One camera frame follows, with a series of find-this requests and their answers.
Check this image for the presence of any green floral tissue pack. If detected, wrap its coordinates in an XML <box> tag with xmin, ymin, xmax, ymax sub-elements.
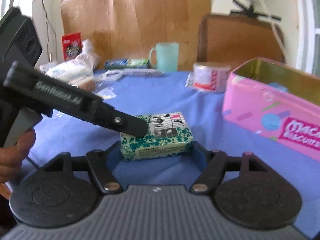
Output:
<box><xmin>120</xmin><ymin>112</ymin><xmax>193</xmax><ymax>161</ymax></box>

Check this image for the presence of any white blue wet wipes pack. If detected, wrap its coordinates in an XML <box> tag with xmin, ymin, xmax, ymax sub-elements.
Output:
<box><xmin>95</xmin><ymin>70</ymin><xmax>124</xmax><ymax>82</ymax></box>

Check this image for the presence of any clear bag of snack bars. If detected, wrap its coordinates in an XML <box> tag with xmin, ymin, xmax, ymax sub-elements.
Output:
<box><xmin>74</xmin><ymin>76</ymin><xmax>96</xmax><ymax>92</ymax></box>

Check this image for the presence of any person's left hand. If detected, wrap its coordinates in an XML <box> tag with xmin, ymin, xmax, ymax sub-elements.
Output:
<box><xmin>0</xmin><ymin>129</ymin><xmax>36</xmax><ymax>183</ymax></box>

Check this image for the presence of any blue tablecloth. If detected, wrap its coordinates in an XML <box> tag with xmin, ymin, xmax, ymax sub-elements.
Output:
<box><xmin>3</xmin><ymin>69</ymin><xmax>305</xmax><ymax>239</ymax></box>

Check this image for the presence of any white tissue pack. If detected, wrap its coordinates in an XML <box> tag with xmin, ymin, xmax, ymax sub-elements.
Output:
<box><xmin>46</xmin><ymin>60</ymin><xmax>93</xmax><ymax>86</ymax></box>

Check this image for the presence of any clear flat plastic package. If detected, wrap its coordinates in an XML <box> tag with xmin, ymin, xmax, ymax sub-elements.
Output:
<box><xmin>121</xmin><ymin>69</ymin><xmax>163</xmax><ymax>77</ymax></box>

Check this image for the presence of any toothpaste box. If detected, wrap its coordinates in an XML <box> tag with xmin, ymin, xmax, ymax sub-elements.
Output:
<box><xmin>104</xmin><ymin>58</ymin><xmax>150</xmax><ymax>69</ymax></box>

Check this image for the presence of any red snack box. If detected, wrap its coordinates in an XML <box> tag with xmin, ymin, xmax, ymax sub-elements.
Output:
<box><xmin>62</xmin><ymin>33</ymin><xmax>82</xmax><ymax>61</ymax></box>

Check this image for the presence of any stack of clear plastic cups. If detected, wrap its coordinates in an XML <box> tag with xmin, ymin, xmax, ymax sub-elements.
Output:
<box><xmin>75</xmin><ymin>39</ymin><xmax>100</xmax><ymax>71</ymax></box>

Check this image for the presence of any mint green plastic mug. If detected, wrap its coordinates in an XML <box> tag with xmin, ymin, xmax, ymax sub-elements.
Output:
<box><xmin>149</xmin><ymin>42</ymin><xmax>179</xmax><ymax>73</ymax></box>

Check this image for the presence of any red white tin can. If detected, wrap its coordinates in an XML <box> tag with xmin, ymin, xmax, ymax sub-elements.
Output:
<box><xmin>193</xmin><ymin>62</ymin><xmax>231</xmax><ymax>93</ymax></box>

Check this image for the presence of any wood grain panel board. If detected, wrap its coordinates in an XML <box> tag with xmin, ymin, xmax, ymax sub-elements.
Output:
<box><xmin>61</xmin><ymin>0</ymin><xmax>211</xmax><ymax>70</ymax></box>

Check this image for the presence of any pink macaron biscuits tin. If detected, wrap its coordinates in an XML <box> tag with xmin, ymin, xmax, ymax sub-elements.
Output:
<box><xmin>222</xmin><ymin>58</ymin><xmax>319</xmax><ymax>160</ymax></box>

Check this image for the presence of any brown mesh chair back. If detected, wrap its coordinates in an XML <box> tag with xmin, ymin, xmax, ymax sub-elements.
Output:
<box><xmin>196</xmin><ymin>14</ymin><xmax>285</xmax><ymax>69</ymax></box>

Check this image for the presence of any white power cable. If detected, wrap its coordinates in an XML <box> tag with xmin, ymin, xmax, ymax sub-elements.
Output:
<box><xmin>243</xmin><ymin>0</ymin><xmax>288</xmax><ymax>58</ymax></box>

